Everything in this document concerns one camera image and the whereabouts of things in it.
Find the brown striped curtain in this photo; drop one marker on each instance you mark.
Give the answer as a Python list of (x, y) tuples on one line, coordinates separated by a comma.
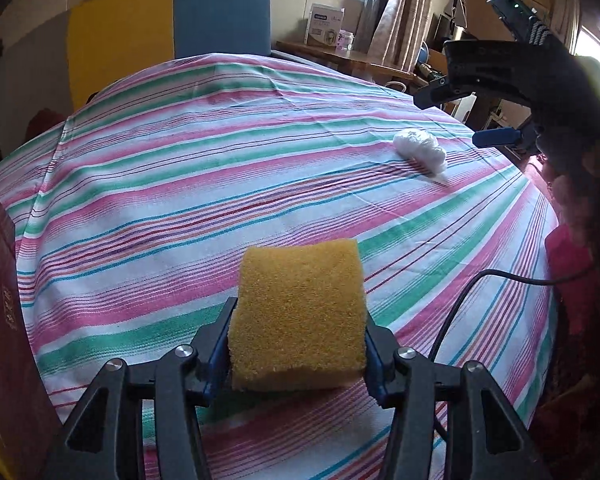
[(400, 10)]

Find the gold tin box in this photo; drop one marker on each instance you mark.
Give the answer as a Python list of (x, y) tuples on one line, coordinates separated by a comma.
[(5, 335)]

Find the maroon bag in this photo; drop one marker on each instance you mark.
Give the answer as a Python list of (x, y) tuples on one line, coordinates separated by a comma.
[(42, 122)]

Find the wooden side table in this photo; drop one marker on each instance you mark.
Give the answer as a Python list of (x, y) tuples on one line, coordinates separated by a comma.
[(340, 57)]

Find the person's red clothing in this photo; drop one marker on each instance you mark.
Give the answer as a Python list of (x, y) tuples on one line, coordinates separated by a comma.
[(570, 260)]

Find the grey yellow blue sofa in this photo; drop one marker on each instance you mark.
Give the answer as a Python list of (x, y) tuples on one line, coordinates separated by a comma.
[(130, 35)]

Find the white carton box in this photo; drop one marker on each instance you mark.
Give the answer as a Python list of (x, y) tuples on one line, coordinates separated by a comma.
[(322, 25)]

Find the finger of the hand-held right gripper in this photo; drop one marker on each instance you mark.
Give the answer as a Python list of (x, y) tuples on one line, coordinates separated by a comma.
[(432, 94), (497, 136)]

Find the white plastic bag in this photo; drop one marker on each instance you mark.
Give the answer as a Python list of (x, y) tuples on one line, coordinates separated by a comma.
[(420, 147)]

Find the small pink jar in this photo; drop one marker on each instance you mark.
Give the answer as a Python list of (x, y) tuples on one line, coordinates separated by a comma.
[(345, 41)]

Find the yellow sponge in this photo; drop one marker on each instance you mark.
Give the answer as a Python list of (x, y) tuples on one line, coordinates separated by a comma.
[(300, 310)]

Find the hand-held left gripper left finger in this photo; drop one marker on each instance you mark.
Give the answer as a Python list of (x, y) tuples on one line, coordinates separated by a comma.
[(212, 360)]

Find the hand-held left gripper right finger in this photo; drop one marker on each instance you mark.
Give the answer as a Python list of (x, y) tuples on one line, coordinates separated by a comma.
[(377, 360)]

